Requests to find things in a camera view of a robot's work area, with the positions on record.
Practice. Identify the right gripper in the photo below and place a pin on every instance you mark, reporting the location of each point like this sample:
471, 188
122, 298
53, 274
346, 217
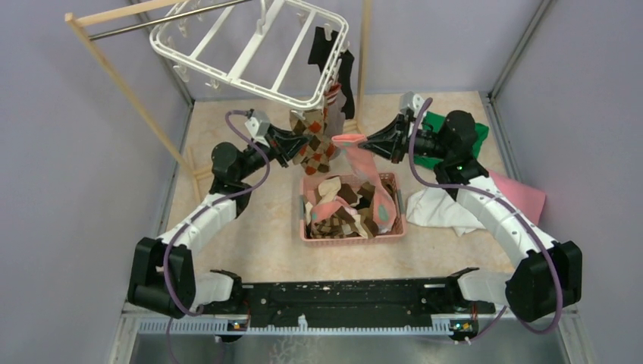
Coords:
393, 140

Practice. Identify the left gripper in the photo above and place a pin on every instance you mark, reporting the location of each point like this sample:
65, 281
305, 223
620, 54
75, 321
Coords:
290, 144

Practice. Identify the pink sock with teal spots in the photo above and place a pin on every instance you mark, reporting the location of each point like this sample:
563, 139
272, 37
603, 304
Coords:
363, 166

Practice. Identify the white plastic clip hanger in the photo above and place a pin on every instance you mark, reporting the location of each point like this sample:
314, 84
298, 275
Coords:
287, 52

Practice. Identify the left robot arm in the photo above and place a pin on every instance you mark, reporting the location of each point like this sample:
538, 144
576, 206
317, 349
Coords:
162, 277

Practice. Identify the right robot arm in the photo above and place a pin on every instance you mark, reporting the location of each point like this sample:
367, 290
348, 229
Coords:
547, 274

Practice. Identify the pile of socks in basket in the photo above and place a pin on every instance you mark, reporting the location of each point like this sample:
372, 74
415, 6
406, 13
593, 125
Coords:
341, 211

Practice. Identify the pink plastic basket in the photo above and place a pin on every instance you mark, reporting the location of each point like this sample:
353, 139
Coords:
351, 236

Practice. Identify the green shirt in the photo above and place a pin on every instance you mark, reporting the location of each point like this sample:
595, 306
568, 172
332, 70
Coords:
458, 134

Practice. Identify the white cloth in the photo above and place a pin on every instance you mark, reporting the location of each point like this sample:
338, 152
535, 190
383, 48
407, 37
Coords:
434, 208

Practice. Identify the black hanging sock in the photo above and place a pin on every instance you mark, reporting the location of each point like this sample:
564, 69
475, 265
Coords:
344, 79
321, 48

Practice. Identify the pink cloth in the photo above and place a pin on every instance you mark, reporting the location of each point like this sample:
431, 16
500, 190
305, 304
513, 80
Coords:
529, 200

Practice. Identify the wooden clothes rack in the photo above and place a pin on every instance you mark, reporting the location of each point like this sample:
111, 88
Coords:
150, 125

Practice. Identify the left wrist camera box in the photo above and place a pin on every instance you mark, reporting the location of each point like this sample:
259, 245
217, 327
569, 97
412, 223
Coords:
258, 124

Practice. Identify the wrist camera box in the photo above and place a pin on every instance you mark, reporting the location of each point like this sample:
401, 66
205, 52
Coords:
411, 101
258, 124

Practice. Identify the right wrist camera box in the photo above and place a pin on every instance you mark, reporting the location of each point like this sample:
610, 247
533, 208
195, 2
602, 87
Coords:
411, 101

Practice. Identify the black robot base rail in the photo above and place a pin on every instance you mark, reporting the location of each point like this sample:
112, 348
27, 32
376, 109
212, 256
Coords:
407, 306

